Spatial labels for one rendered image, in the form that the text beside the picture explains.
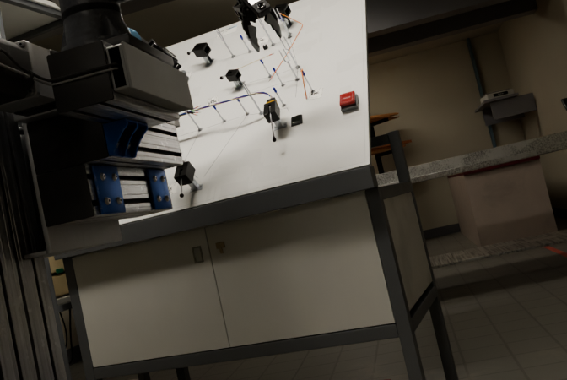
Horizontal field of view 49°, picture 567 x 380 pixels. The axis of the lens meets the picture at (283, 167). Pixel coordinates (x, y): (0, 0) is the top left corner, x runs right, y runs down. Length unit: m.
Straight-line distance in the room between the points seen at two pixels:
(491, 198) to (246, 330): 4.88
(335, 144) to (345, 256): 0.34
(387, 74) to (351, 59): 7.14
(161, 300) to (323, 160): 0.74
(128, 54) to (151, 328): 1.43
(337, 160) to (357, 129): 0.13
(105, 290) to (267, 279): 0.61
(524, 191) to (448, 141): 2.74
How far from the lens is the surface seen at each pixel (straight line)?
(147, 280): 2.21
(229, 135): 2.21
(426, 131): 9.26
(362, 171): 1.83
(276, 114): 2.04
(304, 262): 1.95
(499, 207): 6.70
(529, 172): 6.74
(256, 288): 2.02
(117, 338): 2.32
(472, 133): 9.30
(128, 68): 0.93
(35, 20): 2.98
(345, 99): 2.02
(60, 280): 2.57
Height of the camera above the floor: 0.78
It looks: 4 degrees up
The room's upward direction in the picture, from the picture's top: 13 degrees counter-clockwise
